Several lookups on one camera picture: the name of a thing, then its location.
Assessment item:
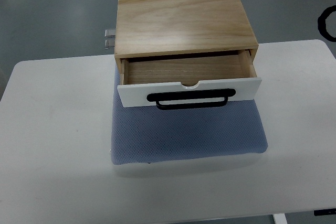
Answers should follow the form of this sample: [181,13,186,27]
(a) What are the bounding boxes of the black table control panel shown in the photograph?
[313,208,336,216]

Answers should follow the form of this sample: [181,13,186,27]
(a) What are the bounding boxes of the white drawer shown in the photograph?
[117,50,261,108]

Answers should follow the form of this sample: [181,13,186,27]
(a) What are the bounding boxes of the wooden drawer cabinet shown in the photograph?
[114,0,258,78]

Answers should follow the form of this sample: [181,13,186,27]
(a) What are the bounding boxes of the black looped cable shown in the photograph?
[317,5,336,42]

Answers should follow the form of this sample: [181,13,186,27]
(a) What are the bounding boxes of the grey metal table clamp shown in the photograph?
[104,28,116,49]

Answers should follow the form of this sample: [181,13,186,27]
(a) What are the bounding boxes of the black metal drawer handle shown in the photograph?
[146,88,236,110]

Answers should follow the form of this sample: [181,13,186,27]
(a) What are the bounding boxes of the blue-grey mesh cushion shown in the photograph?
[110,67,269,166]

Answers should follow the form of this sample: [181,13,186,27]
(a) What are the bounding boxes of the white table leg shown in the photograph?
[272,214,288,224]

